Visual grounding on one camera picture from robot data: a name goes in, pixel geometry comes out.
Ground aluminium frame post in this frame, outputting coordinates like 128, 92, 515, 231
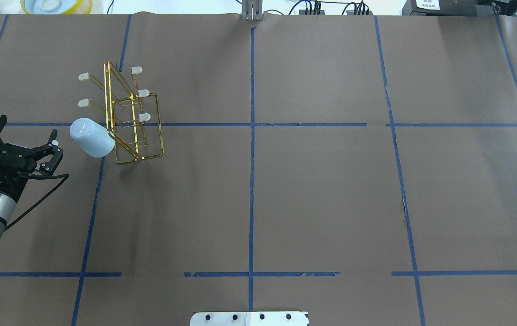
238, 0, 264, 21

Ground gold wire cup holder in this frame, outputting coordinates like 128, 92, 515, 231
78, 61, 166, 164

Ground black electronics box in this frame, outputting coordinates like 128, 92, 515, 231
401, 0, 517, 17

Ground far orange usb hub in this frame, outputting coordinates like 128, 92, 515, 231
292, 0, 326, 16

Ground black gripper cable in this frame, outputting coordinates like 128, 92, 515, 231
4, 172, 70, 231

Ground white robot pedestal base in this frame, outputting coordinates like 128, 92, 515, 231
190, 311, 310, 326

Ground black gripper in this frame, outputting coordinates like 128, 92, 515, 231
0, 115, 64, 202

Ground light blue plastic cup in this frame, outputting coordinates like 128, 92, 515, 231
69, 117, 115, 158

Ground yellow tape roll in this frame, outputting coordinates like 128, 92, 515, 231
20, 0, 93, 15

